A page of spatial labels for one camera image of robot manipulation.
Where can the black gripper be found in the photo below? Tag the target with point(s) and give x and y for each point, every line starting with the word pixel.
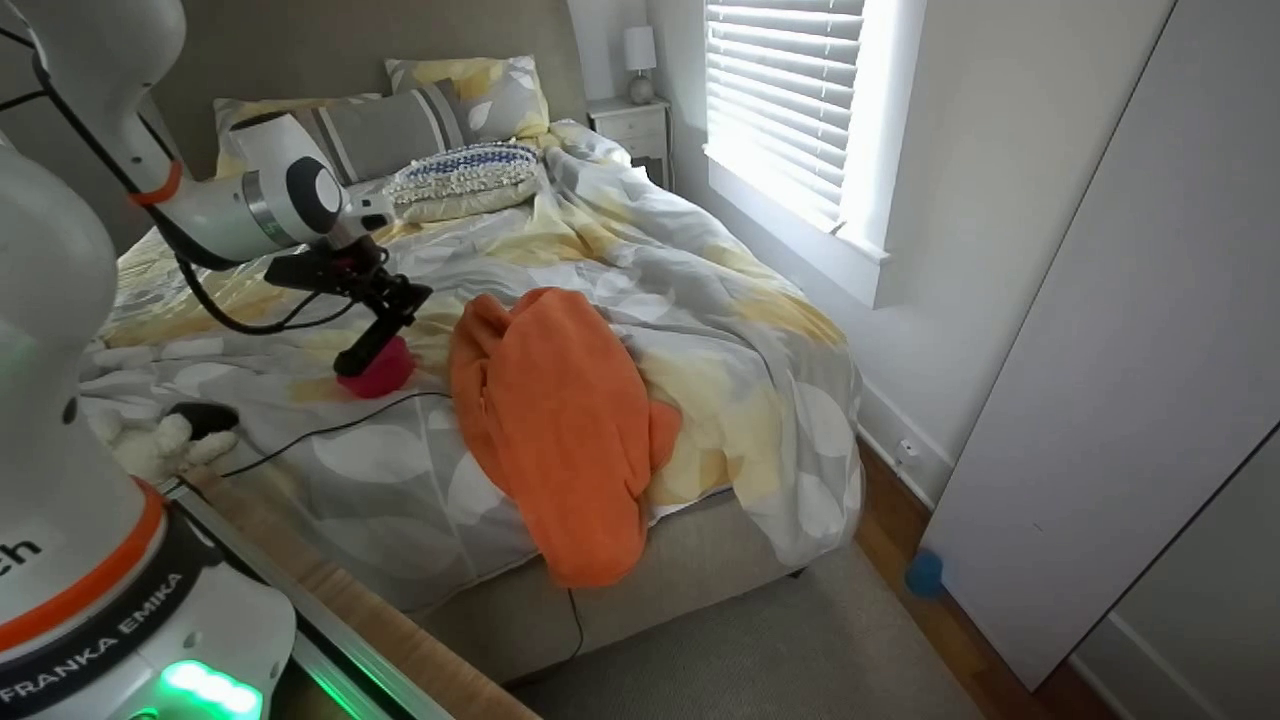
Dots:
pixel 327 267

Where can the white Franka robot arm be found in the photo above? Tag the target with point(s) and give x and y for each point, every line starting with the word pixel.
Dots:
pixel 52 400

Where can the pink bowl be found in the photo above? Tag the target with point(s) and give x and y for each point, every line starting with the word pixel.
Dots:
pixel 385 374

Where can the beige upholstered bed base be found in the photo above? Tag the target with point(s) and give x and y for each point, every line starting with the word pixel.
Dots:
pixel 642 595

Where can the white blue patterned pillow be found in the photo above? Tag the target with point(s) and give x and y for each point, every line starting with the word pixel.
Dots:
pixel 463 183

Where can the grey striped pillow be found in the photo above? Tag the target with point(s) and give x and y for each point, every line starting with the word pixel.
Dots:
pixel 392 129

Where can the orange towel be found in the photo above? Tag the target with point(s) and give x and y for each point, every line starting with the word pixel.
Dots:
pixel 564 424

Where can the small black device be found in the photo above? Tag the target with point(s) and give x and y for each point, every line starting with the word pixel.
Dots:
pixel 203 417

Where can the cream pillow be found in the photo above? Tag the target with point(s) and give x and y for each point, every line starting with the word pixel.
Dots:
pixel 266 115

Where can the yellow white patterned pillow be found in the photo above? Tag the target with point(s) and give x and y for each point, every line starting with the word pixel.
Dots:
pixel 487 92

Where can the beige headboard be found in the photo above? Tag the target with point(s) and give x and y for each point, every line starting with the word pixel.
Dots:
pixel 335 45

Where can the white nightstand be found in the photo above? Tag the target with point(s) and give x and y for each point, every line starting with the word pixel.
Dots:
pixel 634 132

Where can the white yellow grey duvet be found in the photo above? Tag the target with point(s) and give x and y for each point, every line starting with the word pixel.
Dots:
pixel 693 306

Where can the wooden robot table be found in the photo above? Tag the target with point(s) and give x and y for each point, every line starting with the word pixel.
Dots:
pixel 360 612

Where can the small white table lamp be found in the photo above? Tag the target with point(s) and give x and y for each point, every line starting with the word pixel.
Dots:
pixel 642 53

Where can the white window blinds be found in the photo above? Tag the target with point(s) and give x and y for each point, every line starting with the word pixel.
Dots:
pixel 780 106

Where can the white baseboard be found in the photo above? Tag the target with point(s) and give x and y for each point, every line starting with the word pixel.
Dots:
pixel 905 444

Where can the small blue ball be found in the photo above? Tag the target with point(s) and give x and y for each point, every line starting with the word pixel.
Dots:
pixel 926 575

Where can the white wardrobe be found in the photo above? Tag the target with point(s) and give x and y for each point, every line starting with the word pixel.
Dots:
pixel 1120 361

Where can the white window frame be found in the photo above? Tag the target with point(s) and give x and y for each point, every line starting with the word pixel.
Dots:
pixel 887 160

